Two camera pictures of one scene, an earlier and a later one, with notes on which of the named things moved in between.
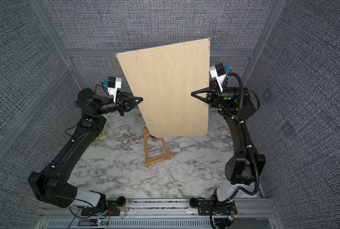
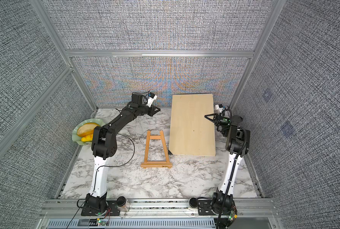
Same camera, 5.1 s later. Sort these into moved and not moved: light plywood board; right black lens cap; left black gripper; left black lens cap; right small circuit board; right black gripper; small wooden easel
Moved: small wooden easel; left black gripper; light plywood board; right black gripper
Not moved: right small circuit board; right black lens cap; left black lens cap
